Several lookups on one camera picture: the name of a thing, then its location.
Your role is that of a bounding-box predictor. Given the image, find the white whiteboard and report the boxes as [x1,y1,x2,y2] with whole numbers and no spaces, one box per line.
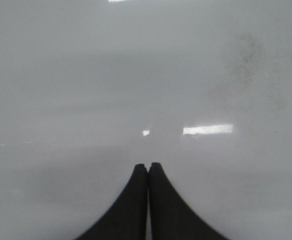
[0,0,292,240]

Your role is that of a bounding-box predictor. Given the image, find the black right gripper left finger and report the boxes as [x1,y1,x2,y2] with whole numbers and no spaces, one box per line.
[77,164,148,240]

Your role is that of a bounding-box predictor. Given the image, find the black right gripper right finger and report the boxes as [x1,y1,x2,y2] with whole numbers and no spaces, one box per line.
[148,162,226,240]

